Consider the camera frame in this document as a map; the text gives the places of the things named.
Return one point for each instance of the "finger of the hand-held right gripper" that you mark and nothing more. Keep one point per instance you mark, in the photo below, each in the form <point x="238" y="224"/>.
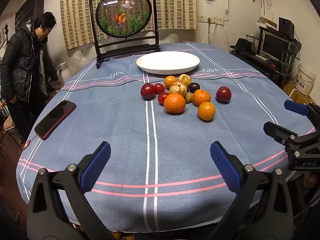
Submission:
<point x="276" y="130"/>
<point x="296" y="108"/>

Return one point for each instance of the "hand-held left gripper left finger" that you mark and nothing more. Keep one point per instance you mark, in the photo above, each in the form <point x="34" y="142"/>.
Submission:
<point x="96" y="165"/>

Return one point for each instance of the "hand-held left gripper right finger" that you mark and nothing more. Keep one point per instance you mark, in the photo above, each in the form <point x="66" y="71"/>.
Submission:
<point x="225" y="167"/>

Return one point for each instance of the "large red plum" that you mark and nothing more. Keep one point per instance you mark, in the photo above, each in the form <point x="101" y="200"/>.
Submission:
<point x="147" y="92"/>
<point x="223" y="94"/>

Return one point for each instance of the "small green plum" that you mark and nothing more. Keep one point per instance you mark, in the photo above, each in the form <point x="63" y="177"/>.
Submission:
<point x="188" y="97"/>

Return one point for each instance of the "large orange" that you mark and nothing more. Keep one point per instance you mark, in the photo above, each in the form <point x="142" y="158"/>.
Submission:
<point x="175" y="104"/>

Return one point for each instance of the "dark purple plum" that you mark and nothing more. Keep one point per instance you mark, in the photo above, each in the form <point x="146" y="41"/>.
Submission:
<point x="194" y="87"/>

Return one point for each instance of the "pale pomegranate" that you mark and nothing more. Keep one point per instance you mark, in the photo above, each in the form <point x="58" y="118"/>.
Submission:
<point x="178" y="88"/>

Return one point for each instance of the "red cherry tomato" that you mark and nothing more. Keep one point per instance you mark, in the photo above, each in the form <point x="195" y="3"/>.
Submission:
<point x="162" y="98"/>
<point x="159" y="88"/>

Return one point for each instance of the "yellow spotted pear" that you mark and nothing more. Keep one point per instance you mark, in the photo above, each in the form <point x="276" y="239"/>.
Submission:
<point x="185" y="79"/>

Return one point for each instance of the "small yellowish orange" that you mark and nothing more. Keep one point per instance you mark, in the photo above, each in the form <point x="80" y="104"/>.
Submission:
<point x="170" y="81"/>

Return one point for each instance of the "white round plate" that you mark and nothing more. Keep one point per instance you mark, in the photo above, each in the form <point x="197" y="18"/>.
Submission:
<point x="167" y="61"/>

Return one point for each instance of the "white plastic bucket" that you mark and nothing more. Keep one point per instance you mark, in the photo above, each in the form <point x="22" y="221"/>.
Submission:
<point x="305" y="80"/>

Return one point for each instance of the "blue striped tablecloth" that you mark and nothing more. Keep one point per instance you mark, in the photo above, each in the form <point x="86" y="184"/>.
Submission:
<point x="120" y="135"/>

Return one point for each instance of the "black computer desk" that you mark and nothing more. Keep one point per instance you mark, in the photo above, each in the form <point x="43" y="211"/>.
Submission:
<point x="260" y="63"/>

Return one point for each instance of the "dark red smartphone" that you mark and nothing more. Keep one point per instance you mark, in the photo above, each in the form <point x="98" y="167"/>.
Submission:
<point x="55" y="119"/>

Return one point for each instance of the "computer monitor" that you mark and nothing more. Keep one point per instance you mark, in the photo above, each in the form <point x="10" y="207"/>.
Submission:
<point x="275" y="45"/>

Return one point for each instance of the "red phone charm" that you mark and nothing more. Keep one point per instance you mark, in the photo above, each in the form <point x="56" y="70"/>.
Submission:
<point x="26" y="145"/>

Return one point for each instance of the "black speaker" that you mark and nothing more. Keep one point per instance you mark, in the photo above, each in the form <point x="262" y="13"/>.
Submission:
<point x="286" y="25"/>

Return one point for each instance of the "black hat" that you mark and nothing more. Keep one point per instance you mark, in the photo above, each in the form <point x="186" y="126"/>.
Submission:
<point x="241" y="45"/>

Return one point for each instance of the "cardboard box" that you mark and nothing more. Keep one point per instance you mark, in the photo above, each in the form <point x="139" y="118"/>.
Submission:
<point x="268" y="22"/>

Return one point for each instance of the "white kettle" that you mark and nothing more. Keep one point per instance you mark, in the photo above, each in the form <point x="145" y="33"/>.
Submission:
<point x="63" y="73"/>

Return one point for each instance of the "beige checked curtain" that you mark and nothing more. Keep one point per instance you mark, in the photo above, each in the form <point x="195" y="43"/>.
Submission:
<point x="175" y="5"/>

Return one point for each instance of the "dark wooden cabinet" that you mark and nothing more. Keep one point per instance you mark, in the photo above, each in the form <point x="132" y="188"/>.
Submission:
<point x="28" y="8"/>

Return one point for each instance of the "white wall outlet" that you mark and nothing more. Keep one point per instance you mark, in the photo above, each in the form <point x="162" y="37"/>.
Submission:
<point x="203" y="18"/>
<point x="218" y="21"/>

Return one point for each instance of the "round goldfish screen black frame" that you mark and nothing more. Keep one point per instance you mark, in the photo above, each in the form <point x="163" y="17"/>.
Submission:
<point x="125" y="12"/>

